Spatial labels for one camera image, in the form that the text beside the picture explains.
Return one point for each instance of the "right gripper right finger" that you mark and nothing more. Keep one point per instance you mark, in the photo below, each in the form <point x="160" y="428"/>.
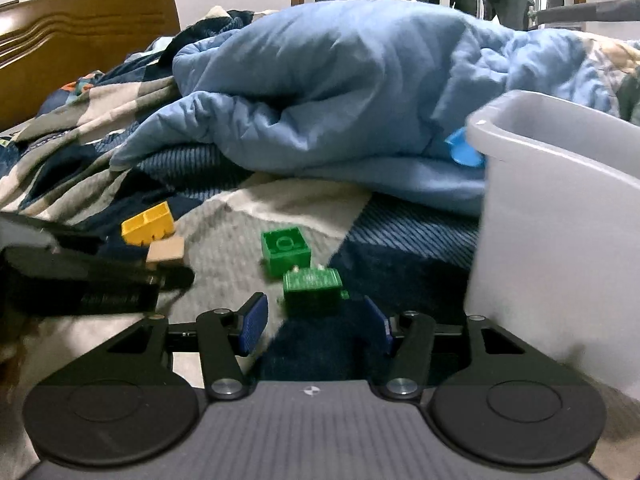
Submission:
<point x="457" y="362"/>

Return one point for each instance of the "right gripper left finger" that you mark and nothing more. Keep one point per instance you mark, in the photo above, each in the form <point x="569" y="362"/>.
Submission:
<point x="138" y="363"/>

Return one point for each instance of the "wooden cube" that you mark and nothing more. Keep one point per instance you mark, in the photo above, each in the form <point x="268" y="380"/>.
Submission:
<point x="170" y="251"/>

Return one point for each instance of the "dark green toy block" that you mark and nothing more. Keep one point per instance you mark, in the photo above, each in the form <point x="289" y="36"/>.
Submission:
<point x="313" y="292"/>

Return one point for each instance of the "green building brick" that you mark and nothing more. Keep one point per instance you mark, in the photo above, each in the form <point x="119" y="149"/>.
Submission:
<point x="283" y="249"/>

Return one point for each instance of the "yellow building brick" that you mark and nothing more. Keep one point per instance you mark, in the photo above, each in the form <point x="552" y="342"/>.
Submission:
<point x="155" y="223"/>

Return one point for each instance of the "white plastic bin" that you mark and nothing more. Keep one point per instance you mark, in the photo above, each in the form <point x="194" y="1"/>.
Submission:
<point x="557" y="258"/>

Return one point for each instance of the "blue bin lid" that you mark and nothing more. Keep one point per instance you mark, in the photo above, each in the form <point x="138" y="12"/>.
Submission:
<point x="462" y="152"/>

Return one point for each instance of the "wooden headboard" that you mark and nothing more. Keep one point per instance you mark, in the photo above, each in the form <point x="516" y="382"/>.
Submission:
<point x="48" y="43"/>

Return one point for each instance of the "light blue quilt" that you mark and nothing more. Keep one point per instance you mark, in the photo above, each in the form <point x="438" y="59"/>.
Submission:
<point x="361" y="91"/>

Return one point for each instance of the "grey padded bed rail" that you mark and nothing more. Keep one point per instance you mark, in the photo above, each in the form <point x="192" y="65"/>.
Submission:
<point x="604" y="11"/>

